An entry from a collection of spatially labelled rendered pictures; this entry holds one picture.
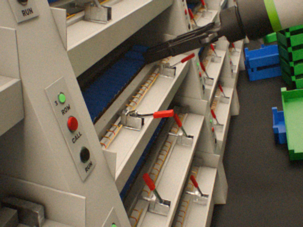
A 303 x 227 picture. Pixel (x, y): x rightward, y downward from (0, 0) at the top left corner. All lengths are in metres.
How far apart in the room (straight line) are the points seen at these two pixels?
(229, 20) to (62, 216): 0.53
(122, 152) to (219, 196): 0.74
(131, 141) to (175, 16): 0.51
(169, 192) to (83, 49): 0.41
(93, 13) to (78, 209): 0.31
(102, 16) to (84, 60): 0.11
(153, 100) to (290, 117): 0.91
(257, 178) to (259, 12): 0.76
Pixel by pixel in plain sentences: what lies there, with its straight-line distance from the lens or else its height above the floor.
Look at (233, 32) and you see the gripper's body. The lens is 0.79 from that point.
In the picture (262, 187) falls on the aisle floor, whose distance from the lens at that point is 1.33.
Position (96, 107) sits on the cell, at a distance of 0.67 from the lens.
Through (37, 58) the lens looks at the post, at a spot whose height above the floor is 0.74.
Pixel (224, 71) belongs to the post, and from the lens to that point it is 1.79.
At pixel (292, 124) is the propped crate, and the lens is 1.54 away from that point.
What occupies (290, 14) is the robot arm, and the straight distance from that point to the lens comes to 0.77.
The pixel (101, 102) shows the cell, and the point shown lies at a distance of 0.68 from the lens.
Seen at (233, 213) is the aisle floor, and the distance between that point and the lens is 1.25.
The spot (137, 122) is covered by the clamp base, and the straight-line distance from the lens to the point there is 0.63.
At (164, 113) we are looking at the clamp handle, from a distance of 0.61.
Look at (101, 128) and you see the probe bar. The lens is 0.59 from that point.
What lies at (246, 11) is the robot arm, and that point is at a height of 0.67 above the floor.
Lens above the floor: 0.80
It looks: 22 degrees down
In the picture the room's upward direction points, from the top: 17 degrees counter-clockwise
